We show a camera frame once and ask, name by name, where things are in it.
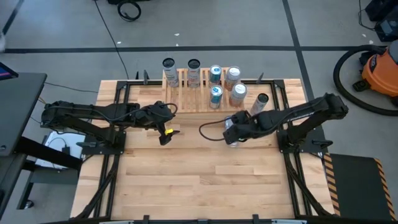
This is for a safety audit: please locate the wooden slatted shelf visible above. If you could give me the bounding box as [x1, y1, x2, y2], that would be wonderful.
[160, 67, 245, 126]

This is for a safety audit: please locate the peach can silver top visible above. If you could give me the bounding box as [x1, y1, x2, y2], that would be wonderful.
[229, 82, 248, 108]
[224, 65, 243, 92]

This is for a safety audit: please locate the black equipment case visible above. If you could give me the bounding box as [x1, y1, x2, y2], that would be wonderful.
[365, 0, 398, 43]

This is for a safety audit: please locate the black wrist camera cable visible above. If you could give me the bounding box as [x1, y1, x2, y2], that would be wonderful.
[198, 119, 233, 142]
[155, 102, 178, 118]

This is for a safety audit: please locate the white Celsius Arctic Vibe can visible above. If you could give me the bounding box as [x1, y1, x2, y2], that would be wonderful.
[162, 57, 180, 88]

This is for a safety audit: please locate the dark monitor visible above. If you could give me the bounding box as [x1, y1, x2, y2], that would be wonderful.
[0, 61, 19, 81]

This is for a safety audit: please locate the orange shop vacuum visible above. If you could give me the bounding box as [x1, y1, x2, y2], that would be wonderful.
[333, 44, 398, 117]
[353, 39, 398, 107]

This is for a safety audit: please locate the black hazard-striped floor mat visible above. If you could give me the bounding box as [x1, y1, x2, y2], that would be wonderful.
[323, 152, 398, 222]

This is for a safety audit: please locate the long black floor cable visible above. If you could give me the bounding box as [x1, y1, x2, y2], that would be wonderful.
[93, 0, 130, 80]

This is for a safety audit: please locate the coiled black cable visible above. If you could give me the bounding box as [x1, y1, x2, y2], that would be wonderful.
[117, 0, 142, 22]

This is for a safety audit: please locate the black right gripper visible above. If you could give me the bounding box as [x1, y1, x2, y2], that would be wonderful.
[223, 110, 261, 146]

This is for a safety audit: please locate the black desk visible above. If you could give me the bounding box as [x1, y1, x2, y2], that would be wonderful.
[0, 72, 83, 218]

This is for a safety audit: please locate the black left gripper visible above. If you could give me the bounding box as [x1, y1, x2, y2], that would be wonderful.
[141, 101, 181, 146]

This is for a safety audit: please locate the white Celsius Peach Vibe can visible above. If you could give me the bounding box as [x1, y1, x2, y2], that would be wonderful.
[187, 58, 201, 90]

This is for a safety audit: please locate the black aluminium frame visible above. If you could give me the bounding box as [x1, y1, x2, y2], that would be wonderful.
[74, 70, 335, 224]

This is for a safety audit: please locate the blue silver Red Bull can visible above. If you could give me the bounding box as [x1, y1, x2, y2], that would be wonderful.
[209, 85, 224, 110]
[208, 64, 223, 88]

